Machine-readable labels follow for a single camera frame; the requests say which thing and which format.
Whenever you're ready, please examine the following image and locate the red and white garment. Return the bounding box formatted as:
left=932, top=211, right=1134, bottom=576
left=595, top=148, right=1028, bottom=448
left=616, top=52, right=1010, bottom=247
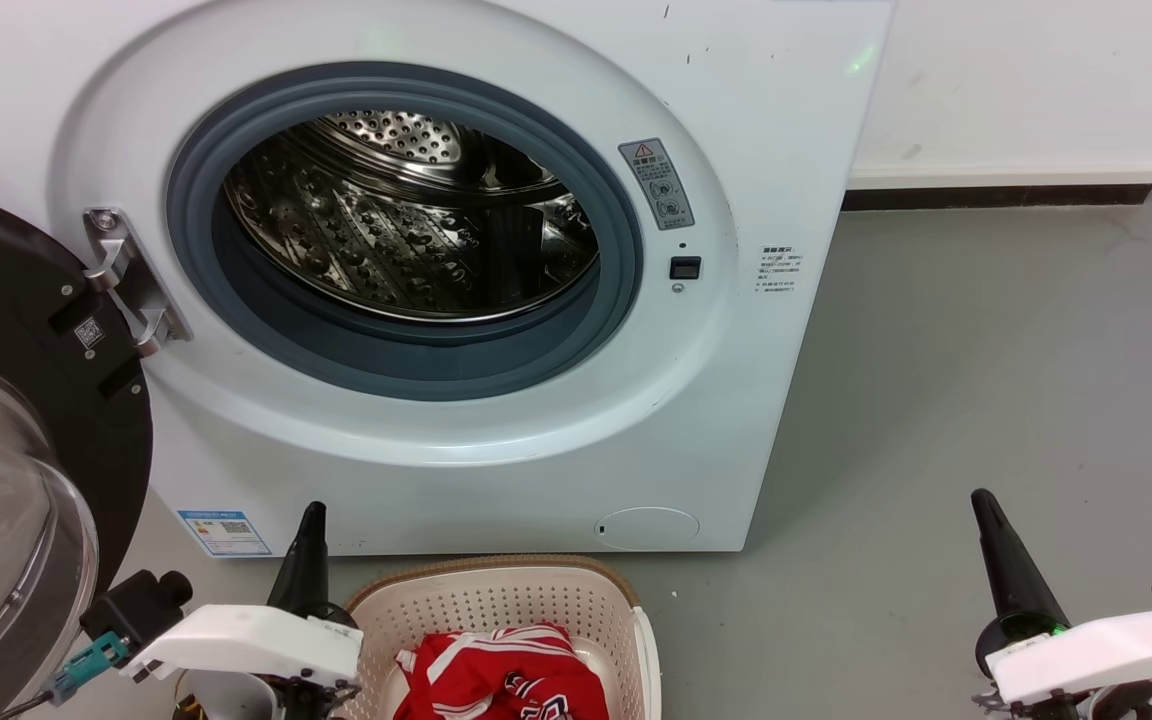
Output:
left=394, top=623, right=611, bottom=720

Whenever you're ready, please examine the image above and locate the teal cable connector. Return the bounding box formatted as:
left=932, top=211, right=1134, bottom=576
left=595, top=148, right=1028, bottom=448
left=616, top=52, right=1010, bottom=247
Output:
left=40, top=632, right=133, bottom=707

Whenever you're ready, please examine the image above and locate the grey warning sticker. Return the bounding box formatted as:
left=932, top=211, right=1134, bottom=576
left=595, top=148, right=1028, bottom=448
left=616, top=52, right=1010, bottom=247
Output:
left=618, top=138, right=696, bottom=232

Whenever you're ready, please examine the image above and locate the beige perforated laundry basket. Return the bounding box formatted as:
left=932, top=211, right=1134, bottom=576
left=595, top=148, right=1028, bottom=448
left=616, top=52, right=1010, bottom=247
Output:
left=331, top=555, right=663, bottom=720

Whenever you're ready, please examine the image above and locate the grey rubber door gasket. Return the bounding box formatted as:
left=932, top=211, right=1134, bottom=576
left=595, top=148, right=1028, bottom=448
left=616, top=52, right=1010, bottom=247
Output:
left=166, top=62, right=645, bottom=402

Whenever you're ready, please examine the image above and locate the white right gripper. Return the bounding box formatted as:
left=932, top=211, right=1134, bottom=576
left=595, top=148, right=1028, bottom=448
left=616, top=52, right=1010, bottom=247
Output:
left=970, top=488, right=1152, bottom=720

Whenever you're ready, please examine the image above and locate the blue energy label sticker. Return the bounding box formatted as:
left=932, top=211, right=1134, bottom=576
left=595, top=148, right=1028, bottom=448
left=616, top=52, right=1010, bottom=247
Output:
left=176, top=510, right=274, bottom=559

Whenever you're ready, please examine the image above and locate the round white filter cover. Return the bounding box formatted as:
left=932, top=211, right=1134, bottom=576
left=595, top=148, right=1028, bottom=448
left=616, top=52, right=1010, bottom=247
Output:
left=594, top=506, right=702, bottom=552

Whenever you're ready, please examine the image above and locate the chrome door hinge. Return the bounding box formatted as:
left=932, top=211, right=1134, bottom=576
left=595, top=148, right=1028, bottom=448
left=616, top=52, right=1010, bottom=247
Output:
left=83, top=207, right=193, bottom=359

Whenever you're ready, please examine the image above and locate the stainless steel washing machine drum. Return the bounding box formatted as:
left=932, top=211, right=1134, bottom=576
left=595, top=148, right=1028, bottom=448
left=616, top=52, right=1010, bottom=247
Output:
left=223, top=110, right=602, bottom=324

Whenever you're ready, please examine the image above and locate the black baseboard strip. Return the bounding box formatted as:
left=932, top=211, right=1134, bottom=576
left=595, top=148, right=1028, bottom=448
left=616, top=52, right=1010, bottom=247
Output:
left=841, top=183, right=1152, bottom=212

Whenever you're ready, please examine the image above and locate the small white text label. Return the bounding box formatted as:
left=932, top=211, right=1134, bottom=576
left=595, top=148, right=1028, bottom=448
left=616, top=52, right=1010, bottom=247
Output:
left=756, top=243, right=805, bottom=298

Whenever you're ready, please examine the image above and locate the black round washer door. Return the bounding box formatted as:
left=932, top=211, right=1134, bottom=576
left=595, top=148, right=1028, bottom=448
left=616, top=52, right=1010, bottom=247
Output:
left=0, top=185, right=156, bottom=720

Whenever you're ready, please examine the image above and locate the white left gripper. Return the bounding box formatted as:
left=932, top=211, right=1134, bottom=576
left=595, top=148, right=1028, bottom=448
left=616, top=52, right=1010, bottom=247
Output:
left=119, top=501, right=365, bottom=720

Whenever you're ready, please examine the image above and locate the white front-load washing machine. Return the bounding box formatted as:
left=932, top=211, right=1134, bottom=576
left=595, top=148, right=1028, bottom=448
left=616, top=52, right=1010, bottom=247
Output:
left=0, top=0, right=897, bottom=558

